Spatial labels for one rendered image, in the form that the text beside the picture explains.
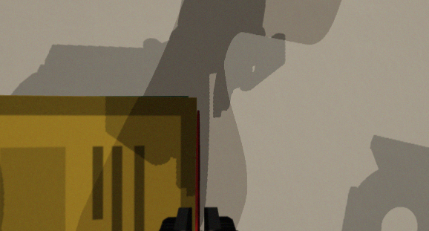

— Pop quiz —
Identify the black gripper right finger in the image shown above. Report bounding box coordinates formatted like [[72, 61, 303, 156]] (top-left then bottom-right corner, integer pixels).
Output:
[[204, 207, 237, 231]]

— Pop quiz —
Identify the red cd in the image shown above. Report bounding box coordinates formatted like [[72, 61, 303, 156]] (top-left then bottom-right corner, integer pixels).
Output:
[[195, 111, 200, 231]]

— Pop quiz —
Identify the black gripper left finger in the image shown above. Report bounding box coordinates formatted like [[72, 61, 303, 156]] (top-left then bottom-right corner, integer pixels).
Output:
[[160, 207, 192, 231]]

